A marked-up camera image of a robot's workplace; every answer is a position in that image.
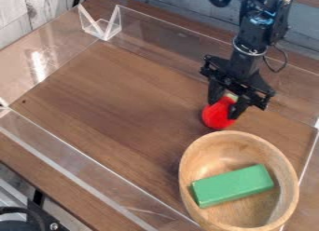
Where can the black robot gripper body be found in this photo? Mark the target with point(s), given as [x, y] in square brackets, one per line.
[238, 74]

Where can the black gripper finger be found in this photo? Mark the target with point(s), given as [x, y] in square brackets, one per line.
[215, 92]
[239, 107]

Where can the red plush strawberry toy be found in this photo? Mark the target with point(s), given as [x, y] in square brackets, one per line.
[215, 114]

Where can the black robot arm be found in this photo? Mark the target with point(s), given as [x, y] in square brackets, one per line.
[263, 25]

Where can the wooden bowl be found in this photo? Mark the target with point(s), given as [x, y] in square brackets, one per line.
[231, 150]

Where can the green rectangular block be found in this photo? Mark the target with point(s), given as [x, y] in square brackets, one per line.
[231, 185]

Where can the clear acrylic corner bracket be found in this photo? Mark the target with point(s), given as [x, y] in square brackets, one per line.
[101, 28]

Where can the clear acrylic barrier wall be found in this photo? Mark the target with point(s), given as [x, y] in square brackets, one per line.
[98, 115]

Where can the black clamp with cable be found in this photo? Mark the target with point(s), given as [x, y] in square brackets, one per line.
[27, 218]

